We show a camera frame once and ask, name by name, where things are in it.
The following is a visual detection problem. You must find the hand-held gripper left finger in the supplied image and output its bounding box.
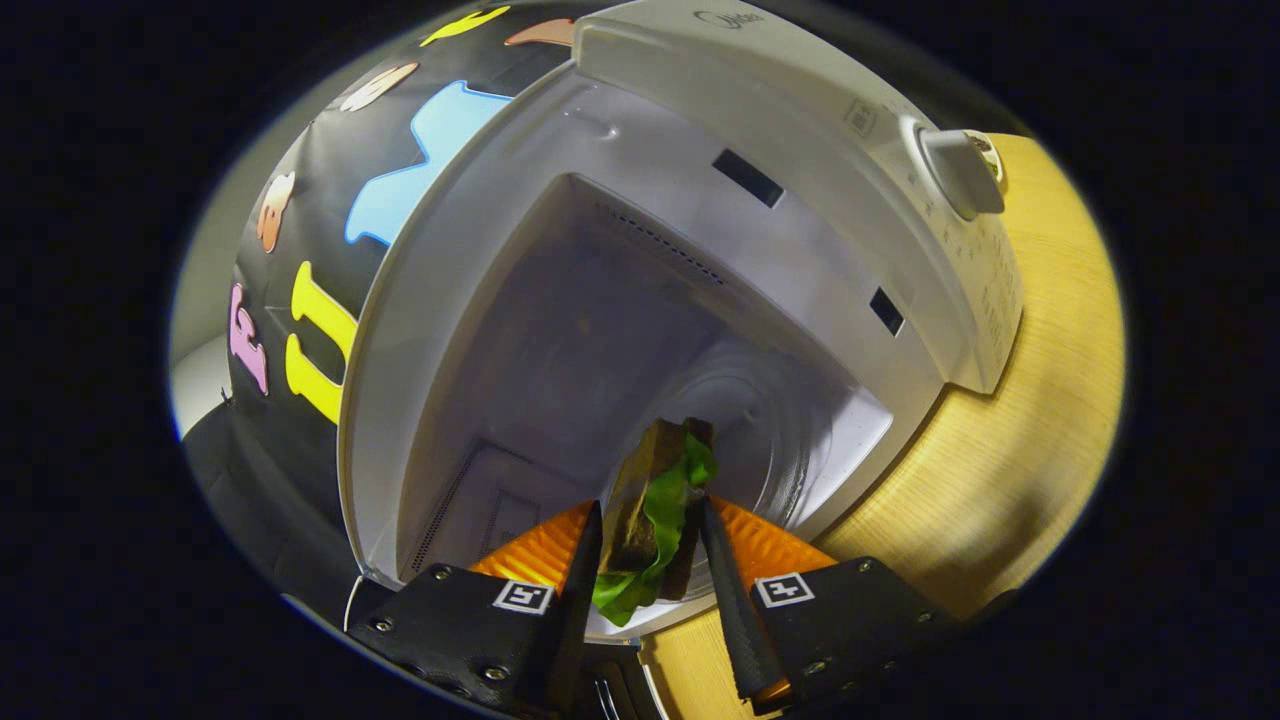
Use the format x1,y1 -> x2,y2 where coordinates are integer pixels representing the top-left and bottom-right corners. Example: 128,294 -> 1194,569
350,500 -> 605,716

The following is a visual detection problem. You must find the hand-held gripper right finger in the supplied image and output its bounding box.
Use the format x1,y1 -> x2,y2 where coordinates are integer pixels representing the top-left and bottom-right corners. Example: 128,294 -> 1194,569
698,497 -> 961,713

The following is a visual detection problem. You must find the brown bread lettuce sandwich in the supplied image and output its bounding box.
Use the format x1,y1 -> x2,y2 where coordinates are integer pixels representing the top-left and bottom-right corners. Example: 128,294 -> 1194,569
592,417 -> 719,628

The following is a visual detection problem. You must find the white microwave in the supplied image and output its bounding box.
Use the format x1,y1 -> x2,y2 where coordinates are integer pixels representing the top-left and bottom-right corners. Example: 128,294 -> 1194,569
337,0 -> 1025,641

